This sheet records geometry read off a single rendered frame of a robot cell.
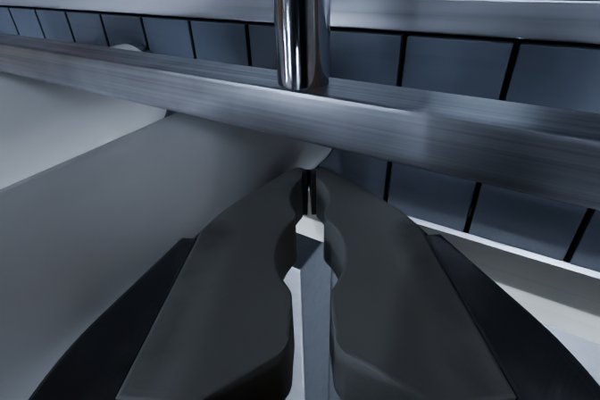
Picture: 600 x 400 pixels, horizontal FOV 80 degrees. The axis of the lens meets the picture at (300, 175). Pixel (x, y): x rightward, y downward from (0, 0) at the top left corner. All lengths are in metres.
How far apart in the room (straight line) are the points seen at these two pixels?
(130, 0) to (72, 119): 0.08
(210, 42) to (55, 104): 0.08
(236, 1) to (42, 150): 0.11
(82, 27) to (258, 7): 0.15
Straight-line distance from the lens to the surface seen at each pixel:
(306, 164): 0.15
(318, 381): 0.40
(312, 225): 0.16
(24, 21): 0.36
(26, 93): 0.21
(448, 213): 0.18
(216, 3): 0.20
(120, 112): 0.22
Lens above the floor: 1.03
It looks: 47 degrees down
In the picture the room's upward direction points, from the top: 132 degrees counter-clockwise
